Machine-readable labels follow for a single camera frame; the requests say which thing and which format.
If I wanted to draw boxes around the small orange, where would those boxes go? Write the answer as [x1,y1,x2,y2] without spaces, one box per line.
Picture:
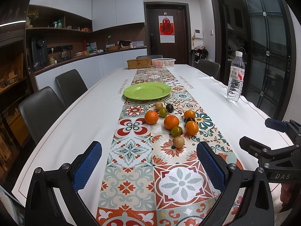
[185,121,199,136]

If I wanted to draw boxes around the small orange kumquat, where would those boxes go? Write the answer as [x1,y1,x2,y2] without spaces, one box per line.
[184,110,195,119]

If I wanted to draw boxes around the green tomato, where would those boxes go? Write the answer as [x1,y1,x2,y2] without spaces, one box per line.
[171,126,183,137]
[159,107,168,118]

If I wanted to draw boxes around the large orange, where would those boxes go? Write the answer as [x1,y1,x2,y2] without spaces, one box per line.
[144,110,159,124]
[164,115,180,130]

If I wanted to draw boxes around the dark plum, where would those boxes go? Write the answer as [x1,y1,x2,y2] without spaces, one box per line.
[184,117,195,123]
[166,103,174,113]

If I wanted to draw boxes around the beige round fruit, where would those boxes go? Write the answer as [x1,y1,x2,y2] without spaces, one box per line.
[155,102,163,111]
[173,136,185,148]

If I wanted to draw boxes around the plastic water bottle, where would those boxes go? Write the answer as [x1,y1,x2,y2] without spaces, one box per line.
[227,51,245,103]

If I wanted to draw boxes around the grey chair right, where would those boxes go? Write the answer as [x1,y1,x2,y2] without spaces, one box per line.
[196,59,220,79]

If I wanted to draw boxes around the grey chair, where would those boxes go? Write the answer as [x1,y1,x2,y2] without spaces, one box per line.
[56,69,88,107]
[19,86,66,144]
[196,59,220,79]

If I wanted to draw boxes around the grey chair near left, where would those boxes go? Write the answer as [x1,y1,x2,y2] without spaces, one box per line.
[19,86,66,144]

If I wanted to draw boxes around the patterned table runner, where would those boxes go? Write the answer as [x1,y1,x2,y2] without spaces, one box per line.
[96,68,240,225]

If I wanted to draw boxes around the white tablecloth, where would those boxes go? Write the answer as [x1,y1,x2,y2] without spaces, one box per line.
[11,64,294,226]

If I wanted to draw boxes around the grey chair far left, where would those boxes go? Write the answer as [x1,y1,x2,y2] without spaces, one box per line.
[56,69,88,107]

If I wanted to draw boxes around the dark wooden door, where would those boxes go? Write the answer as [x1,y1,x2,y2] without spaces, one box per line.
[144,2,191,65]

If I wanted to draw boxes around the green plate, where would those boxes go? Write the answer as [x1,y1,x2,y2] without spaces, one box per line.
[123,82,172,101]

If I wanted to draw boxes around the white plastic basket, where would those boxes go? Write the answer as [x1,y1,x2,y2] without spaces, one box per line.
[151,58,176,68]

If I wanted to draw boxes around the grey chair table end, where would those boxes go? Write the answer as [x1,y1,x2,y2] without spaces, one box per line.
[136,55,163,60]

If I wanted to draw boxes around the black coffee machine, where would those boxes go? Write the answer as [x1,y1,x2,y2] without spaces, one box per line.
[31,37,49,71]

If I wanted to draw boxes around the glass kettle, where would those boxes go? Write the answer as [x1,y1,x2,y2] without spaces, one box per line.
[61,49,71,61]

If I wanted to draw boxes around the woven wicker box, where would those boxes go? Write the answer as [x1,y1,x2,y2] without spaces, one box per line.
[127,58,151,69]

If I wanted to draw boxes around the white upper cabinets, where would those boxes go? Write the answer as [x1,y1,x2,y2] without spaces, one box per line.
[30,0,145,31]

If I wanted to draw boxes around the red wall calendar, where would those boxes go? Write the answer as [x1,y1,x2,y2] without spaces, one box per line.
[158,15,175,43]

